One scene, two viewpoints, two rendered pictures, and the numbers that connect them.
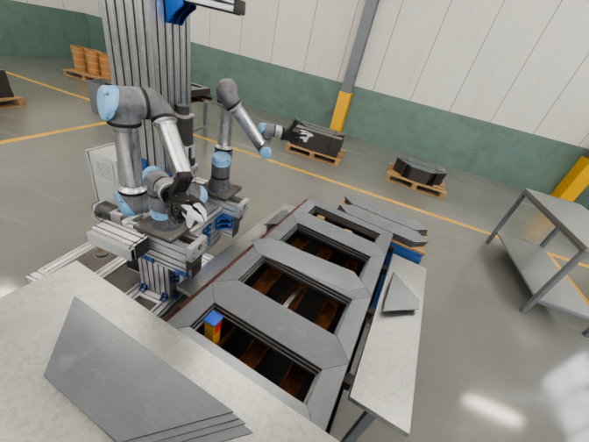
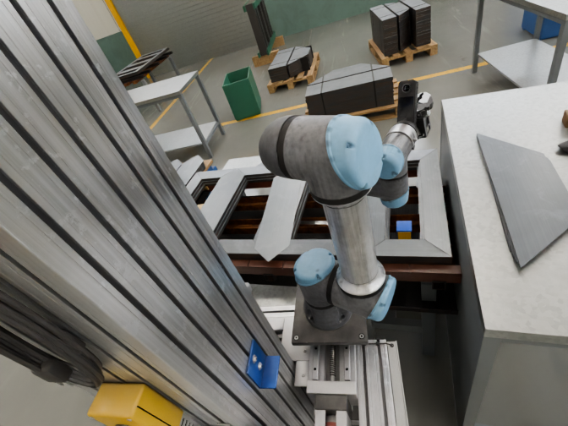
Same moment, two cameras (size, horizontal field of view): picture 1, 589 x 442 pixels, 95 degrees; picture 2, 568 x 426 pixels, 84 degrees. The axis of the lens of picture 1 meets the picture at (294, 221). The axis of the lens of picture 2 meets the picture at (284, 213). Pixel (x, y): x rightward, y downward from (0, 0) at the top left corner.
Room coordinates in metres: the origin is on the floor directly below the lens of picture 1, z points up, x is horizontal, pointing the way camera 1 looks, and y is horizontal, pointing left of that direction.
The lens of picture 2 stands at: (1.01, 1.20, 1.91)
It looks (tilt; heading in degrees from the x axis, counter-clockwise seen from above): 39 degrees down; 280
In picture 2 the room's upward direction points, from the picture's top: 21 degrees counter-clockwise
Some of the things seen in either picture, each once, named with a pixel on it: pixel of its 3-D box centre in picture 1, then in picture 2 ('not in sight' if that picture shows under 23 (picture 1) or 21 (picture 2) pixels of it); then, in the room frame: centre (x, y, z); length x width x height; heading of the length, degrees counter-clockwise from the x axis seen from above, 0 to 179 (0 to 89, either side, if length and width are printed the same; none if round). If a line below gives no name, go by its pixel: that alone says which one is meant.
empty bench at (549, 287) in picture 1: (553, 253); (158, 126); (2.98, -3.17, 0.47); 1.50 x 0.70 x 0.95; 169
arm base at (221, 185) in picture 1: (219, 181); not in sight; (1.57, 0.54, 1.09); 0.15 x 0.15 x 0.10
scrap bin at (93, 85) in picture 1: (112, 99); not in sight; (5.22, 4.04, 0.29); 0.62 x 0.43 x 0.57; 96
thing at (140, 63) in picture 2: not in sight; (150, 82); (4.01, -6.22, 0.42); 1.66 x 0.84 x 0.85; 79
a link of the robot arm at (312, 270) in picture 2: not in sight; (319, 275); (1.08, 0.64, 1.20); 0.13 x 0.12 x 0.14; 143
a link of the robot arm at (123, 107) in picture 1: (130, 157); (350, 235); (0.98, 0.72, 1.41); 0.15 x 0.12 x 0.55; 143
